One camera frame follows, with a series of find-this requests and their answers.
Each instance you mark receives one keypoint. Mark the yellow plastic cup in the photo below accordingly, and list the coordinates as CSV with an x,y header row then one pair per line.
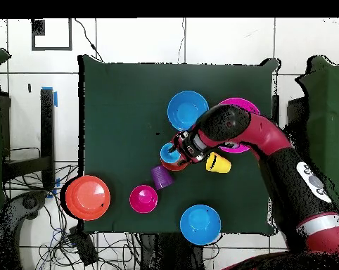
x,y
221,166

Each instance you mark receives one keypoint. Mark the purple ribbed plastic cup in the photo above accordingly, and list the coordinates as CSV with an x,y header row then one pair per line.
x,y
161,177

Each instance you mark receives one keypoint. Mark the dark green tablecloth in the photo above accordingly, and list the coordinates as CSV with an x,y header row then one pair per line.
x,y
116,98

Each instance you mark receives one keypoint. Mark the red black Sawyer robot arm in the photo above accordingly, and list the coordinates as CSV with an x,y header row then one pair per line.
x,y
293,174

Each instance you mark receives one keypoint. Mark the blue tape strip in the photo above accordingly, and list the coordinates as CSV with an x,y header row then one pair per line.
x,y
55,99

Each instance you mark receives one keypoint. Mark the black floor box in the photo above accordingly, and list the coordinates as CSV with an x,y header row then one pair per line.
x,y
83,247

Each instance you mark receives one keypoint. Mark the small magenta plastic bowl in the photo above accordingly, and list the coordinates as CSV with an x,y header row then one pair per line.
x,y
142,199

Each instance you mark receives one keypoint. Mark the blue plastic bowl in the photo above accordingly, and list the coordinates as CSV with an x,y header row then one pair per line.
x,y
185,109
200,225

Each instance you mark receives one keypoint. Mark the large orange plastic bowl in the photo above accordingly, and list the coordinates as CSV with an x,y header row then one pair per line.
x,y
88,197

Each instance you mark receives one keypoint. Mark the black metal frame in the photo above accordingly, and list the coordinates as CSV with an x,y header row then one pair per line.
x,y
47,126
296,112

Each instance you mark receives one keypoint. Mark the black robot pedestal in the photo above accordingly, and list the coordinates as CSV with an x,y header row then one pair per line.
x,y
169,253

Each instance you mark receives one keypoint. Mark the large pink plastic bowl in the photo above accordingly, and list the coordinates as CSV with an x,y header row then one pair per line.
x,y
239,102

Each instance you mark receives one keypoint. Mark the small red-orange plastic bowl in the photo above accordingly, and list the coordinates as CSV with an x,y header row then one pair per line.
x,y
172,166

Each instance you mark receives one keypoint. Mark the blue plastic cup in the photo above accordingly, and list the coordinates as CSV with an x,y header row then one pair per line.
x,y
166,156

